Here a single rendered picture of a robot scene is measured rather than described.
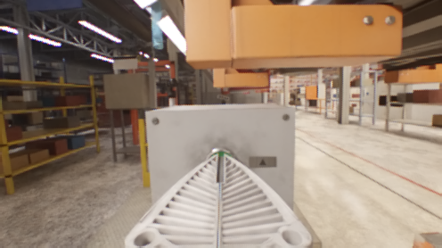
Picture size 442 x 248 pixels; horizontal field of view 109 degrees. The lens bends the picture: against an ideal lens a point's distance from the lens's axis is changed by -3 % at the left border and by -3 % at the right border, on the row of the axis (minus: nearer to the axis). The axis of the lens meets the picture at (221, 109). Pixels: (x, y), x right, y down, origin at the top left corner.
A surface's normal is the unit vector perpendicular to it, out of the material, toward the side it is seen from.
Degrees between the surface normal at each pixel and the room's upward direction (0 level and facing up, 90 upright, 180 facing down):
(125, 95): 90
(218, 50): 90
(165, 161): 90
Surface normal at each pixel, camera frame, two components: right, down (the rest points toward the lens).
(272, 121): -0.01, 0.08
